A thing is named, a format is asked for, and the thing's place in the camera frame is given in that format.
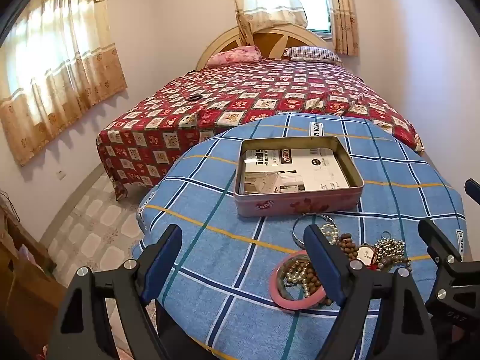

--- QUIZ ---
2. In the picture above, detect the pink tin box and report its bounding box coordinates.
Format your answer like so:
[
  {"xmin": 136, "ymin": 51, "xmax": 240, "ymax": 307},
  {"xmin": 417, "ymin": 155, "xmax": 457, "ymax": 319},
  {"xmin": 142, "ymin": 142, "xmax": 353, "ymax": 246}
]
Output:
[{"xmin": 233, "ymin": 136, "xmax": 364, "ymax": 218}]

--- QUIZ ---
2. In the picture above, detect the dark grey bead bracelet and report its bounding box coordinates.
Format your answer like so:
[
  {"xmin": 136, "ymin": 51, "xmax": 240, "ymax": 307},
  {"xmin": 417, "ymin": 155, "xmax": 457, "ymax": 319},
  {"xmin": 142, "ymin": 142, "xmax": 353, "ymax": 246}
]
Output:
[{"xmin": 377, "ymin": 257, "xmax": 412, "ymax": 274}]

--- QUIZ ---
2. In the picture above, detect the window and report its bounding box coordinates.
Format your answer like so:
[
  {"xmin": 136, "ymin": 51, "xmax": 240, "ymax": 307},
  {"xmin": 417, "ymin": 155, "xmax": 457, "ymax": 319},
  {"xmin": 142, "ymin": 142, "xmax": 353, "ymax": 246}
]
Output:
[{"xmin": 289, "ymin": 0, "xmax": 334, "ymax": 40}]

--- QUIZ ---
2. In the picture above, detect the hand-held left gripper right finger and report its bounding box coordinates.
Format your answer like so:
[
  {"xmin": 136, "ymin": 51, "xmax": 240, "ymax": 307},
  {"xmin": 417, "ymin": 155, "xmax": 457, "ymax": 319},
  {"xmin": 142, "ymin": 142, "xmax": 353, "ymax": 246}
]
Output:
[{"xmin": 303, "ymin": 224, "xmax": 439, "ymax": 360}]

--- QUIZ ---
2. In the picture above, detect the round white watch face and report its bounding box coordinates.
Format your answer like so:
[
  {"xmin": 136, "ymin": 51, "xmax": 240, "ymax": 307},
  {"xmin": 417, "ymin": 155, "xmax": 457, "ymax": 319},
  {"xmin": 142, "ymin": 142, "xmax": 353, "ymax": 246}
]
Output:
[{"xmin": 355, "ymin": 245, "xmax": 377, "ymax": 271}]

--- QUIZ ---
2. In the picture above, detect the striped pillow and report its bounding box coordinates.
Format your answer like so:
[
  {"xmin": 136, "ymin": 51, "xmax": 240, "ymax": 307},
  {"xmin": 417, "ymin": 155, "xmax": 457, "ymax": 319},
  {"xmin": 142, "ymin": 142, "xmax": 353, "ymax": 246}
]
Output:
[{"xmin": 284, "ymin": 46, "xmax": 343, "ymax": 64}]

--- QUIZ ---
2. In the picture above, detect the thin silver bangle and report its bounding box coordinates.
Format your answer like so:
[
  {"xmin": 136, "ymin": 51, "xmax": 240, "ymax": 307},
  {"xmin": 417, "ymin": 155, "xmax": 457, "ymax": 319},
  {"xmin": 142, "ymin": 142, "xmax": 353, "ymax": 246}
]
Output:
[{"xmin": 292, "ymin": 214, "xmax": 340, "ymax": 249}]

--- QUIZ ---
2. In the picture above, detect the metal bead chain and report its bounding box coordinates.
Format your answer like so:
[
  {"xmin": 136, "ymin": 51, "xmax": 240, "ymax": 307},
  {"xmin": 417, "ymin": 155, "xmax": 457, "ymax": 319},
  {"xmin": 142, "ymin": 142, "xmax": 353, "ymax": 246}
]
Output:
[{"xmin": 374, "ymin": 231, "xmax": 407, "ymax": 263}]

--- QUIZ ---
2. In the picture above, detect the pink bangle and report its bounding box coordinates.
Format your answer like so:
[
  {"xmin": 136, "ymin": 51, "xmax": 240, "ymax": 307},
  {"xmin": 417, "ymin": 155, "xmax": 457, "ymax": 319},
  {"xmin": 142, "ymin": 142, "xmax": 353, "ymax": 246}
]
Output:
[{"xmin": 269, "ymin": 250, "xmax": 328, "ymax": 311}]

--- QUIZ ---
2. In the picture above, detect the pearl bracelet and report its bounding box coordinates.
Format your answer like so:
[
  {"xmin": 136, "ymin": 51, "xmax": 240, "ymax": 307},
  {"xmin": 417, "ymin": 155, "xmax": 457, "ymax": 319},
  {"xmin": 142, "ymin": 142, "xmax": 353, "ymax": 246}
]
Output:
[{"xmin": 283, "ymin": 223, "xmax": 340, "ymax": 298}]

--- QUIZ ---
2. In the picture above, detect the pink floral pillow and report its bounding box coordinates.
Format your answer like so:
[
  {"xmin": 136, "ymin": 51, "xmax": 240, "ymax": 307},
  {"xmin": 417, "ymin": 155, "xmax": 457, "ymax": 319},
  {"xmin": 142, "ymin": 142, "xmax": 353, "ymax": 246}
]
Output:
[{"xmin": 206, "ymin": 45, "xmax": 263, "ymax": 66}]

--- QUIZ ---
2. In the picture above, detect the printed paper sheet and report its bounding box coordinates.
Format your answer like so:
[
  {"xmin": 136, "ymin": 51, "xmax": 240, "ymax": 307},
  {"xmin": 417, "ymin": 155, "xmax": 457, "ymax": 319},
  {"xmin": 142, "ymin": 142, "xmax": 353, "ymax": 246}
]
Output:
[{"xmin": 240, "ymin": 147, "xmax": 351, "ymax": 194}]

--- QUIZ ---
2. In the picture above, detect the red patterned bed blanket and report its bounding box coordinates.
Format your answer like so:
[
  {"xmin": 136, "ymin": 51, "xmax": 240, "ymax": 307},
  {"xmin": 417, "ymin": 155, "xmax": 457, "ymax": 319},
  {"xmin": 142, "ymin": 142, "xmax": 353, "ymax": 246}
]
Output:
[{"xmin": 95, "ymin": 57, "xmax": 424, "ymax": 201}]

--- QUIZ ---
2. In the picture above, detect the cream wooden headboard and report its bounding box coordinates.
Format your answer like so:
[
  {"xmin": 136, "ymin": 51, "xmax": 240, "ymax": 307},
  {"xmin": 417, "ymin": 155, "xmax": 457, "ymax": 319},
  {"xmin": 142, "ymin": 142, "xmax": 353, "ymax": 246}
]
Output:
[{"xmin": 196, "ymin": 26, "xmax": 332, "ymax": 70}]

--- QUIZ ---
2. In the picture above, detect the wide beige patterned curtain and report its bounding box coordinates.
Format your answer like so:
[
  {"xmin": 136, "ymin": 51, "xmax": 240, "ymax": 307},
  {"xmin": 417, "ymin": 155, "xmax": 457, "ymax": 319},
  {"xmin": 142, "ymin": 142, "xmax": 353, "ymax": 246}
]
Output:
[{"xmin": 0, "ymin": 0, "xmax": 128, "ymax": 167}]

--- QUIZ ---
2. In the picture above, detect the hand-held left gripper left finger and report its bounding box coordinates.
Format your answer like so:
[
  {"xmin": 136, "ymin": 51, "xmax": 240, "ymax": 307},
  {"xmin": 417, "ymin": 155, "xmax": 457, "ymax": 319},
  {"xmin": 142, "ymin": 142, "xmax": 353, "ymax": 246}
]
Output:
[{"xmin": 47, "ymin": 224, "xmax": 183, "ymax": 360}]

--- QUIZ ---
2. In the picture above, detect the narrow beige curtain panel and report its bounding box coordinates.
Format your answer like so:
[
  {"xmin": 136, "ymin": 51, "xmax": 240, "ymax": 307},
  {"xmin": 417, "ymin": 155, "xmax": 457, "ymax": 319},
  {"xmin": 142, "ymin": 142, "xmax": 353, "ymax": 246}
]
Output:
[{"xmin": 326, "ymin": 0, "xmax": 360, "ymax": 57}]

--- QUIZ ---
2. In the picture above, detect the brown wooden bead necklace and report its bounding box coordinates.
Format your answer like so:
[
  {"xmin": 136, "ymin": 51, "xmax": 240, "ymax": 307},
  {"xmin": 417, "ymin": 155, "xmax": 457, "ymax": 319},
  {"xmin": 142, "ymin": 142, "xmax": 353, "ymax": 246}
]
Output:
[{"xmin": 294, "ymin": 233, "xmax": 362, "ymax": 308}]

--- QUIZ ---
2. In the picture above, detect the blue checked tablecloth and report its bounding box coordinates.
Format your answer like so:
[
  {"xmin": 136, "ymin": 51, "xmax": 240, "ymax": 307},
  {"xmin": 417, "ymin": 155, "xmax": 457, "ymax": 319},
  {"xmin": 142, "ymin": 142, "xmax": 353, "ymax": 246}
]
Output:
[{"xmin": 135, "ymin": 112, "xmax": 467, "ymax": 360}]

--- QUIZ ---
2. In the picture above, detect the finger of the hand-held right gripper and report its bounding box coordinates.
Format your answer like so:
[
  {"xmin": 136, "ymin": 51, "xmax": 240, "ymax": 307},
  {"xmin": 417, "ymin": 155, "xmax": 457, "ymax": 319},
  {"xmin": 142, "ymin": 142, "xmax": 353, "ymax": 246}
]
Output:
[
  {"xmin": 417, "ymin": 218, "xmax": 480, "ymax": 308},
  {"xmin": 464, "ymin": 178, "xmax": 480, "ymax": 200}
]

